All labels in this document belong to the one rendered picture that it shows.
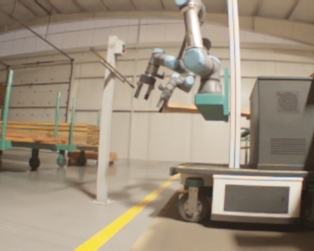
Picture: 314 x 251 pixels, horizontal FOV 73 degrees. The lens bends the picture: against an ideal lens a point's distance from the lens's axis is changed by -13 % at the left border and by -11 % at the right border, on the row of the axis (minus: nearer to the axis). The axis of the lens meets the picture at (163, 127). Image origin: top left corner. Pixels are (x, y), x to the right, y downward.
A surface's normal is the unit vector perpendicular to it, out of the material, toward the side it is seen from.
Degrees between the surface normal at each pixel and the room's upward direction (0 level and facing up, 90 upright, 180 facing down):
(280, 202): 90
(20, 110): 90
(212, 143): 91
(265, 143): 90
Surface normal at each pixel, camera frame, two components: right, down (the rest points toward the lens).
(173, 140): -0.19, -0.09
